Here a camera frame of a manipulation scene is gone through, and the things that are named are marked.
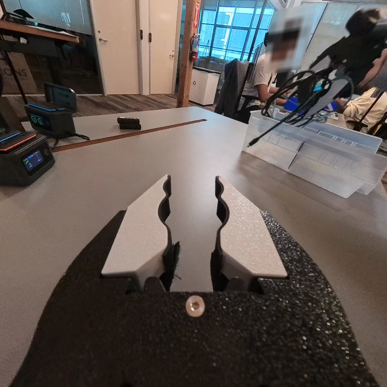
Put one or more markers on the wooden workbench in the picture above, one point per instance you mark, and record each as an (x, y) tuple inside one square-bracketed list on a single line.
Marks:
[(39, 30)]

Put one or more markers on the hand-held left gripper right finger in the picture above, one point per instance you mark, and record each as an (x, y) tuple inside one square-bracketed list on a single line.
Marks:
[(251, 238)]

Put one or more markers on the brown cardboard box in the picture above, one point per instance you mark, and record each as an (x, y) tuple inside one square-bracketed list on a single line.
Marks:
[(18, 75)]

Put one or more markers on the person's right hand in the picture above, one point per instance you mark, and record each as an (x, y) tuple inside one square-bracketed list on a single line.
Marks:
[(379, 69)]

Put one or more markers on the large glass window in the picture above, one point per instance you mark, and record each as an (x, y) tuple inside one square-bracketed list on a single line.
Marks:
[(232, 27)]

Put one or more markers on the black battery charger case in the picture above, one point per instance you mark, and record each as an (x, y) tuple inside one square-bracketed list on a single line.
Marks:
[(57, 124)]

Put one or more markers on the clear plastic storage bin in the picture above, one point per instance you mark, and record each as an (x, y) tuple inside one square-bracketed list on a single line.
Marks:
[(317, 163)]

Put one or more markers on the black charger case red stripe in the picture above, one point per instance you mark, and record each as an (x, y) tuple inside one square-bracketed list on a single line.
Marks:
[(12, 169)]

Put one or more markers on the red fire extinguisher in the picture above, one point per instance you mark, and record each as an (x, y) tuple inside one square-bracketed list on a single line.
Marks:
[(195, 48)]

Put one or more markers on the white door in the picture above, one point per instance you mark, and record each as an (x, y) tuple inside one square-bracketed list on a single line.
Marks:
[(118, 45), (163, 45)]

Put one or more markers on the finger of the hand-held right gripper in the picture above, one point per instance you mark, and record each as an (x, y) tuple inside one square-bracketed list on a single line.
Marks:
[(322, 66)]

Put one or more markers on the black camera battery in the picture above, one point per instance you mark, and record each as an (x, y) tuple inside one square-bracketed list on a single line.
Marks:
[(130, 127), (130, 120)]

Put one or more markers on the white recycling bin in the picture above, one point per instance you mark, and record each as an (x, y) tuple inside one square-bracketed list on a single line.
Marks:
[(204, 87)]

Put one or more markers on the wooden post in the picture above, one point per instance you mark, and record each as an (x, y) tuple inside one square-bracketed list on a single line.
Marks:
[(186, 75)]

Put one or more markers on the blue box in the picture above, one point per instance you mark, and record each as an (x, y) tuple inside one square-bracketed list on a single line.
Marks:
[(292, 104)]

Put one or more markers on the grey jacket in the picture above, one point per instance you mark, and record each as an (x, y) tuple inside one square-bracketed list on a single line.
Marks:
[(232, 87)]

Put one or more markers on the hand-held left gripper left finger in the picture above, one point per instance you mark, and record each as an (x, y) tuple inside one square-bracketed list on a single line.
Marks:
[(139, 238)]

